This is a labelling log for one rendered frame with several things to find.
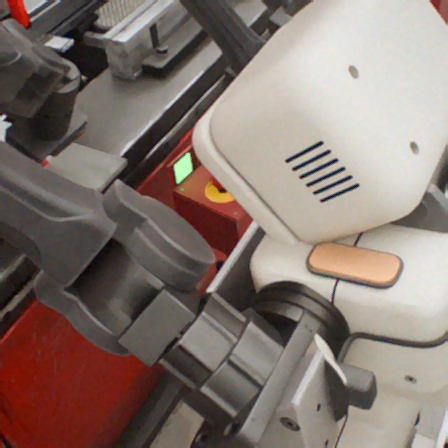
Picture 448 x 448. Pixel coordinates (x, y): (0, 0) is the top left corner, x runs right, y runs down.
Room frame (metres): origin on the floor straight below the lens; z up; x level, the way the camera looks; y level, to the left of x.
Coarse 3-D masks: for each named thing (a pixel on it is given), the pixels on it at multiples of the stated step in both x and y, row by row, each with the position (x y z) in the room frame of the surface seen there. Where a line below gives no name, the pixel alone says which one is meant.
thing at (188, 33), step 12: (192, 24) 1.38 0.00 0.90; (180, 36) 1.33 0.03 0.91; (192, 36) 1.32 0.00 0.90; (204, 36) 1.36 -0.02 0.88; (168, 48) 1.29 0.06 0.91; (180, 48) 1.28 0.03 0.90; (192, 48) 1.31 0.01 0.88; (144, 60) 1.25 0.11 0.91; (156, 60) 1.24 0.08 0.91; (168, 60) 1.24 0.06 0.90; (180, 60) 1.27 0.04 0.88; (144, 72) 1.24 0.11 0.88; (156, 72) 1.22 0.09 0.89; (168, 72) 1.23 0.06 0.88
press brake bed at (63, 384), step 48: (144, 192) 1.01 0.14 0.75; (0, 336) 0.68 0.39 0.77; (48, 336) 0.74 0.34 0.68; (0, 384) 0.64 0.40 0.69; (48, 384) 0.70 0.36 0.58; (96, 384) 0.78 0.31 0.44; (144, 384) 0.91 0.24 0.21; (0, 432) 0.61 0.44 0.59; (48, 432) 0.66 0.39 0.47; (96, 432) 0.74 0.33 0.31; (144, 432) 0.87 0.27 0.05
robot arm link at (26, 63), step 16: (0, 32) 0.67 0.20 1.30; (0, 48) 0.63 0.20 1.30; (16, 48) 0.65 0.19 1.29; (0, 64) 0.62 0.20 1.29; (16, 64) 0.63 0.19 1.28; (32, 64) 0.65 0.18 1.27; (48, 64) 0.68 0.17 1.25; (0, 80) 0.62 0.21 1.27; (16, 80) 0.64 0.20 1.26; (32, 80) 0.66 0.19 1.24; (48, 80) 0.67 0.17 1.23; (0, 96) 0.63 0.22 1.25; (16, 96) 0.65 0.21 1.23; (32, 96) 0.66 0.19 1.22; (16, 112) 0.64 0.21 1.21; (32, 112) 0.66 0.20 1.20
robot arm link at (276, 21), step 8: (264, 0) 0.75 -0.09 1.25; (272, 0) 0.72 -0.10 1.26; (280, 0) 0.71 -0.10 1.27; (288, 0) 0.71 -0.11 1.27; (296, 0) 0.73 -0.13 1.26; (304, 0) 0.75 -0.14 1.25; (272, 8) 0.73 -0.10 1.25; (280, 8) 0.71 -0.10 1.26; (288, 8) 0.71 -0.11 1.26; (296, 8) 0.74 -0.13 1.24; (272, 16) 0.70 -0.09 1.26; (280, 16) 0.70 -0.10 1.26; (288, 16) 0.70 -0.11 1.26; (272, 24) 0.70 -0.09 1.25; (280, 24) 0.69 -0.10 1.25; (272, 32) 0.71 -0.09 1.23
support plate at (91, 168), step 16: (0, 128) 0.93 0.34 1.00; (48, 160) 0.83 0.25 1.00; (64, 160) 0.82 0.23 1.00; (80, 160) 0.82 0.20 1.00; (96, 160) 0.81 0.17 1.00; (112, 160) 0.81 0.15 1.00; (64, 176) 0.78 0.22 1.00; (80, 176) 0.78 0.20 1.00; (96, 176) 0.77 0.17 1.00; (112, 176) 0.77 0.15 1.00
